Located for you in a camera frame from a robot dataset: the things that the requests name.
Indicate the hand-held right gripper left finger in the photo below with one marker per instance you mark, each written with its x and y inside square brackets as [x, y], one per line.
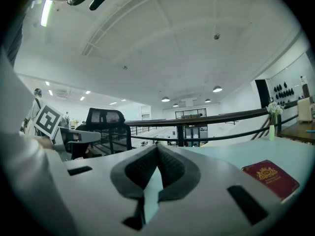
[98, 193]

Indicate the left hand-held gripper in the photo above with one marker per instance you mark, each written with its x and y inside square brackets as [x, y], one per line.
[61, 131]

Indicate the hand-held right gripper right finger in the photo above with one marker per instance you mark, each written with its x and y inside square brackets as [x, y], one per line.
[201, 205]

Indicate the dark red booklet item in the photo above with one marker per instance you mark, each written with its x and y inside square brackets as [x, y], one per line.
[272, 178]

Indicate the black mesh office chair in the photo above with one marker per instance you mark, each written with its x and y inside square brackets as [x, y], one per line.
[105, 118]

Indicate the pale table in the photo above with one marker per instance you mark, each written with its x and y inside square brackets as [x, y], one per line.
[246, 151]

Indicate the dark wooden handrail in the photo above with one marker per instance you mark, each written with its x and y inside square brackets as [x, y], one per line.
[221, 118]

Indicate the white vase with white flowers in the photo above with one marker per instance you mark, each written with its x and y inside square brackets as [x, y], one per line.
[272, 122]

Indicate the long fluorescent ceiling lamp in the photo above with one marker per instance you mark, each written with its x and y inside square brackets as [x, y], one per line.
[46, 12]

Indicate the brown wooden side table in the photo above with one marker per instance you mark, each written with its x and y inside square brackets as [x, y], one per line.
[299, 131]

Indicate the cream box appliance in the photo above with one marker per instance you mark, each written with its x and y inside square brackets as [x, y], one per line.
[305, 109]

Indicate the row of black wall items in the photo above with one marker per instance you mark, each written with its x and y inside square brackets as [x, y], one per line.
[284, 92]

